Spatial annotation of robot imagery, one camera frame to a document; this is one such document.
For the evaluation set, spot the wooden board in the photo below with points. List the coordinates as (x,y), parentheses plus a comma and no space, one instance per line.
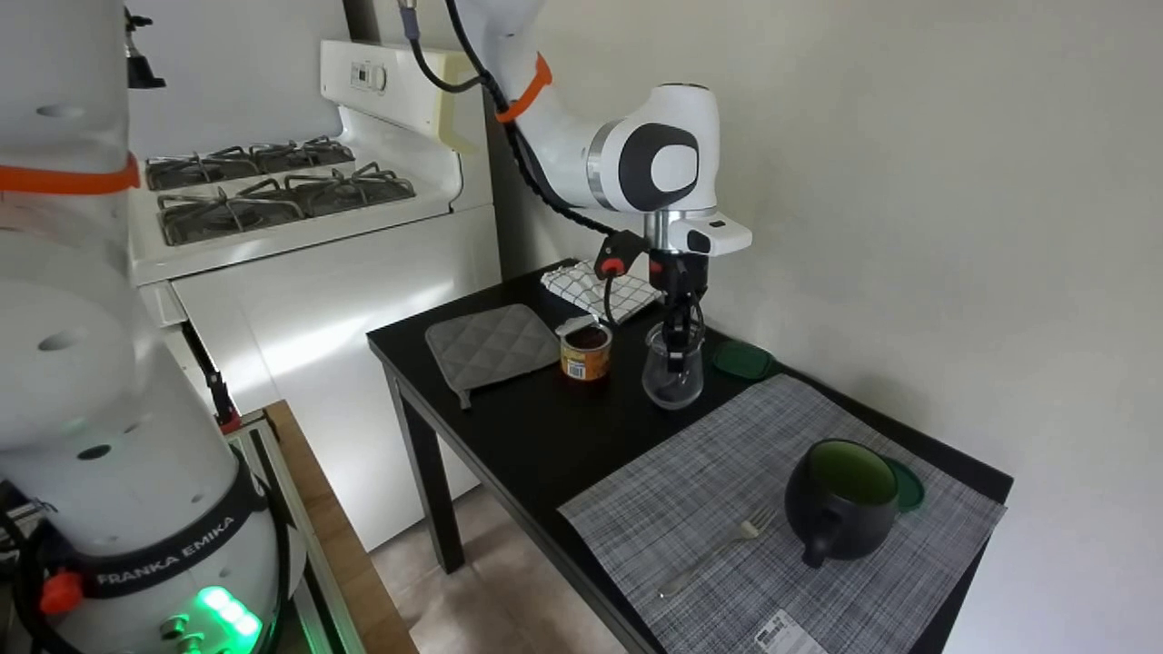
(331,531)

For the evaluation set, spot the silver fork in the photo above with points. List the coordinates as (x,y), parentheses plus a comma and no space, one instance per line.
(730,546)

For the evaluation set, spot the black clamp mount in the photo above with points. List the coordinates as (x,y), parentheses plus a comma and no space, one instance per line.
(138,61)

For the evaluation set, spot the grey woven placemat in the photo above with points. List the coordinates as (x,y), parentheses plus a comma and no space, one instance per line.
(730,509)

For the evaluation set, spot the black stove grate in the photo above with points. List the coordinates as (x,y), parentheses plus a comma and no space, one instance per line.
(247,158)
(285,201)

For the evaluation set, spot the square green lid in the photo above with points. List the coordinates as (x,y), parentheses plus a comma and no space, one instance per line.
(744,363)

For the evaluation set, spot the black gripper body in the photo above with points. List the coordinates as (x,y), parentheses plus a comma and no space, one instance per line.
(680,273)

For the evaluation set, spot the black table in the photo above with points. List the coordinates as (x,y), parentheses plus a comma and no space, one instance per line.
(533,422)

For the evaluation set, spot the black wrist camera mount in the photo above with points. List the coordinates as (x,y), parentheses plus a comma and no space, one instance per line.
(630,248)

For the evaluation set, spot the white gas stove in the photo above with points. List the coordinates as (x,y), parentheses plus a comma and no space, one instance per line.
(315,303)

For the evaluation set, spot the open orange food can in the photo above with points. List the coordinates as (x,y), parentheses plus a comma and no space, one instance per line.
(585,359)

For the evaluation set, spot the grey quilted pot holder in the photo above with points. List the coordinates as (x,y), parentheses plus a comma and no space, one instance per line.
(491,347)

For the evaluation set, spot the red round knob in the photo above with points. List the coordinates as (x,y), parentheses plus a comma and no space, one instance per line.
(58,595)

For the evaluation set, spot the round green lid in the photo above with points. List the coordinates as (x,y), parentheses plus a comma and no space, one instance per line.
(910,484)

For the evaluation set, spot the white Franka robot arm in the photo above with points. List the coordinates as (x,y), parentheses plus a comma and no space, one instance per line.
(111,400)

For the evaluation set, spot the clear drinking glass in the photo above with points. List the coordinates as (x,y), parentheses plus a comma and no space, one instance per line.
(673,388)

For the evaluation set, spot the white checkered towel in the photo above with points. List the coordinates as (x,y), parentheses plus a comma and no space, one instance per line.
(581,294)

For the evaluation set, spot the black mug green inside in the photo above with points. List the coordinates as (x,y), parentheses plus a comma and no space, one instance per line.
(839,513)

